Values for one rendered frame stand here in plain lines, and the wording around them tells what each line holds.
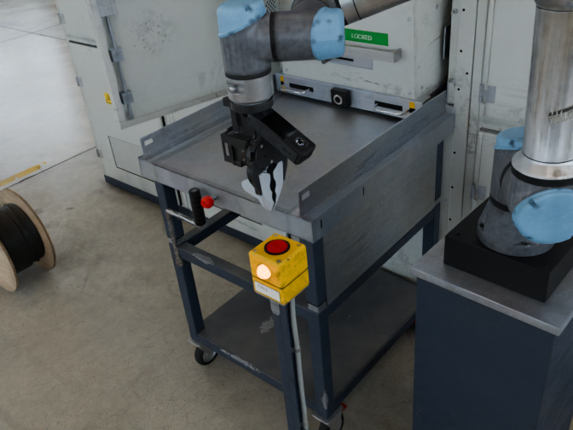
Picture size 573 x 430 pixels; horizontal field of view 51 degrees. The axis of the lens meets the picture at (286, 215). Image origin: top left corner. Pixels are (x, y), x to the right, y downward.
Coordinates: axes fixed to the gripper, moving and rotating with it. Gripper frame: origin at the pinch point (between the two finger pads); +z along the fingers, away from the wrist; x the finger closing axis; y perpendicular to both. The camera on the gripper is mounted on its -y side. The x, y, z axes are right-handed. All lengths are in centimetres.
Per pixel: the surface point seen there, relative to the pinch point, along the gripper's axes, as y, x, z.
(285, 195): 20.2, -25.0, 17.1
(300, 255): -3.7, -1.9, 11.0
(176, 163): 57, -23, 17
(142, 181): 174, -85, 87
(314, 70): 49, -75, 7
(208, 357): 64, -24, 96
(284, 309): -1.3, 1.7, 22.8
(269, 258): -0.8, 3.6, 9.5
